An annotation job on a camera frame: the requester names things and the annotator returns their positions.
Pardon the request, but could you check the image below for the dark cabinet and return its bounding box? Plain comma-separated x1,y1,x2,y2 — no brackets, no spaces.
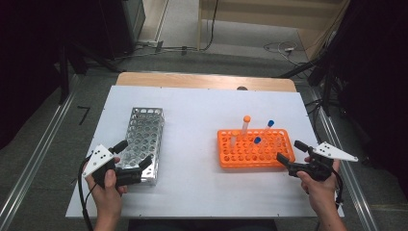
99,0,146,61

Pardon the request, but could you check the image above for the white board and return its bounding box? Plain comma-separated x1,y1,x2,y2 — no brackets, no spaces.
65,85,344,219

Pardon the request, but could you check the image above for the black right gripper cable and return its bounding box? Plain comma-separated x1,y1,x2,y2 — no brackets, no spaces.
331,168,345,210

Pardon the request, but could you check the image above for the orange plastic test tube rack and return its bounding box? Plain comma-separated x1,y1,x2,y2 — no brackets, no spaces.
217,128,296,169

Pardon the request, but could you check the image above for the white floor cable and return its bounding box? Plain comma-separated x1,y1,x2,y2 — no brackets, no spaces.
263,41,310,67

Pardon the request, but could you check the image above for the metal test tube rack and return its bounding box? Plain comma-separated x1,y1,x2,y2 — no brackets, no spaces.
115,107,166,187

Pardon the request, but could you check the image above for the black hanging cable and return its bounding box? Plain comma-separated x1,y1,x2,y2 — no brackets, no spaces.
198,0,220,52

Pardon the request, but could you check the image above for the wide orange-capped test tube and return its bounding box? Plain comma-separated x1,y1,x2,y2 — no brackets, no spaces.
229,130,241,150

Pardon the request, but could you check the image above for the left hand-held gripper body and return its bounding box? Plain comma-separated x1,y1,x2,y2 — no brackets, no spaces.
82,143,142,190

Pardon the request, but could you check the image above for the slim orange-capped test tube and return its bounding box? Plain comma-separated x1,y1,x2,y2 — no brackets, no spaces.
241,115,252,138

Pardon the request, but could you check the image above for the blue-capped test tube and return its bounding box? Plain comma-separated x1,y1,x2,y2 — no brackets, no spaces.
249,137,262,155
263,119,275,135

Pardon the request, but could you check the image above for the metal floor rail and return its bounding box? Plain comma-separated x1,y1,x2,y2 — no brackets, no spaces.
0,75,81,231
309,90,380,231

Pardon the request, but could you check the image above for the person's left hand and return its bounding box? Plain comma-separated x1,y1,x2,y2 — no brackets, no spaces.
84,156,129,217

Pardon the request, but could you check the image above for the person's right hand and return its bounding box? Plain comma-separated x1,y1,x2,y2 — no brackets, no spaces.
296,155,342,207

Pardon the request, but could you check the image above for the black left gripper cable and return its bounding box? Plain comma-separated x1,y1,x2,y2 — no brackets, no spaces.
77,154,97,231

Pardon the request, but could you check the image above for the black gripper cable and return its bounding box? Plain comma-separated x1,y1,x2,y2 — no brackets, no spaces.
77,154,97,231
331,168,345,210

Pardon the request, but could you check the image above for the black stand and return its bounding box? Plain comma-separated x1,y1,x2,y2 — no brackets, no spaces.
58,42,124,105
278,47,342,117

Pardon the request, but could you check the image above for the black curtain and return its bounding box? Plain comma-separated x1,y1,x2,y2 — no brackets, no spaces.
0,0,107,150
330,0,408,196

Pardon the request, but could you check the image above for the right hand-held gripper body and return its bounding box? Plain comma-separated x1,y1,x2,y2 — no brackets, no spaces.
287,141,359,183

